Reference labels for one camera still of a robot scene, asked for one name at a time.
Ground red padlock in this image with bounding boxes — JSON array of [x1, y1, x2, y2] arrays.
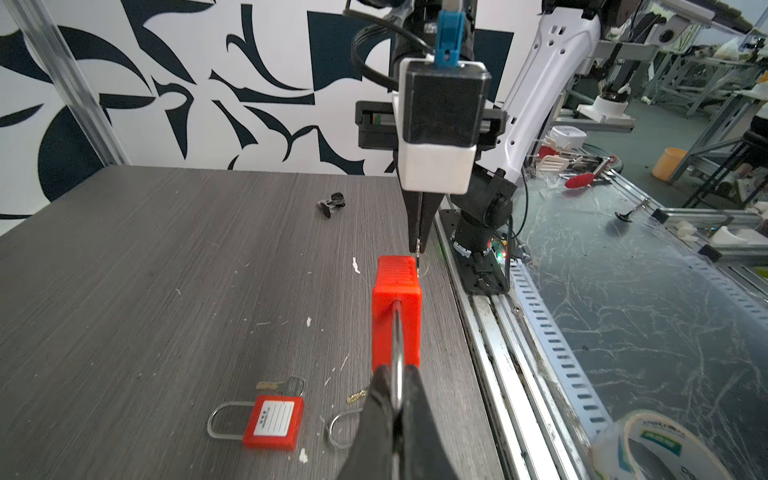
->
[[206, 376, 305, 451], [371, 255, 423, 421]]

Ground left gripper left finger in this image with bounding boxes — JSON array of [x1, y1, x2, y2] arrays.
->
[[337, 366, 395, 480]]

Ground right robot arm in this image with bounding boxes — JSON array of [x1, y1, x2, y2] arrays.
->
[[350, 1, 633, 255]]

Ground green lit circuit board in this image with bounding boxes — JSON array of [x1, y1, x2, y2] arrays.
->
[[490, 238, 525, 264]]

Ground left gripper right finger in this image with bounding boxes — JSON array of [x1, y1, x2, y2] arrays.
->
[[399, 365, 458, 479]]

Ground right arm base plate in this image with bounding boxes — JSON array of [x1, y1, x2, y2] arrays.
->
[[439, 209, 510, 296]]

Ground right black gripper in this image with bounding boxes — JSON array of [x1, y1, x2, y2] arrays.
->
[[355, 101, 508, 252]]

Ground slotted cable duct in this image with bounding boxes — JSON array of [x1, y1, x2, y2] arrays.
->
[[529, 252, 767, 436]]

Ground small black padlock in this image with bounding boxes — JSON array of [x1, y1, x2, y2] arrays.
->
[[316, 192, 346, 219]]

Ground clear tape roll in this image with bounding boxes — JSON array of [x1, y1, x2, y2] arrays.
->
[[590, 410, 732, 479]]

